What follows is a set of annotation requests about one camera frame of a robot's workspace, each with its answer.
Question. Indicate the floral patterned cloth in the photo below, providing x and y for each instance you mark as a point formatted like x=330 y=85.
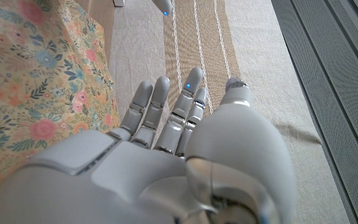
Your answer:
x=36 y=87

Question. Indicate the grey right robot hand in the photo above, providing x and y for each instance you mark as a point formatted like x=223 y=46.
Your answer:
x=129 y=177

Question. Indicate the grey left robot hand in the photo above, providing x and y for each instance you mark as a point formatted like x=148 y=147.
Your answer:
x=163 y=6

